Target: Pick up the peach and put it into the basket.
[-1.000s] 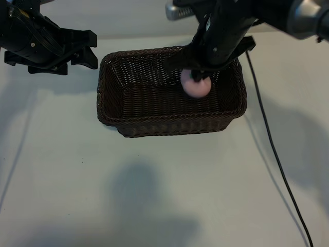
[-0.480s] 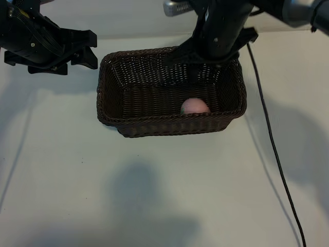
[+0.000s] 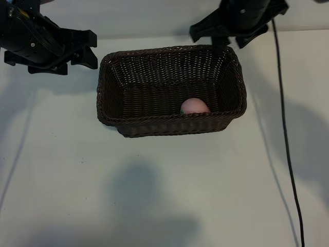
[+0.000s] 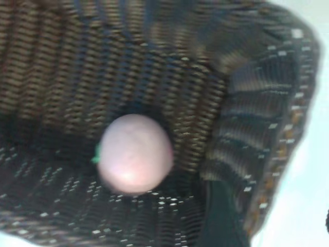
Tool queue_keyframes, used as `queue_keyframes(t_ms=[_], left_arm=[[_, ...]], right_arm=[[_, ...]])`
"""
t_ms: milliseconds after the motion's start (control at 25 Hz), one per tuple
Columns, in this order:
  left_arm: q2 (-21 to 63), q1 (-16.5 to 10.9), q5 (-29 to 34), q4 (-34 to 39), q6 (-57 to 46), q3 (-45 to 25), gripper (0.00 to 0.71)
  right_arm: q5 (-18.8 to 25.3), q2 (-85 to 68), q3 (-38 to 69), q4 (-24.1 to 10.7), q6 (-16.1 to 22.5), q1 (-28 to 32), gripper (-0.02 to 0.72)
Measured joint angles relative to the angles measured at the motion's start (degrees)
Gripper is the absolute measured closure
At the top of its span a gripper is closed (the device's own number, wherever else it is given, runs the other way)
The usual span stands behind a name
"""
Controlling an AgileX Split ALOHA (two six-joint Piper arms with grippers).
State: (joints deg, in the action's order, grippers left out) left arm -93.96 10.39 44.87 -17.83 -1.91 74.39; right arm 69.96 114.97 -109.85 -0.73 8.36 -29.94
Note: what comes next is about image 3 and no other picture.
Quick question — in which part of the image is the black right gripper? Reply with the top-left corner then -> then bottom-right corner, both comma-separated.
189,0 -> 273,59

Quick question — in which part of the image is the pink peach with green leaf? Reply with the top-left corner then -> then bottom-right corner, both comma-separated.
179,97 -> 211,115

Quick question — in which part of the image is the black round cable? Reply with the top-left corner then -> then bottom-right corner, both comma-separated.
271,19 -> 306,247

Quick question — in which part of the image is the dark brown wicker basket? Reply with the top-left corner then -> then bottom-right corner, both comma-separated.
96,44 -> 248,138

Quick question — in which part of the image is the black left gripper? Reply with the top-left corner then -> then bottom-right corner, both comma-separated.
0,5 -> 99,76

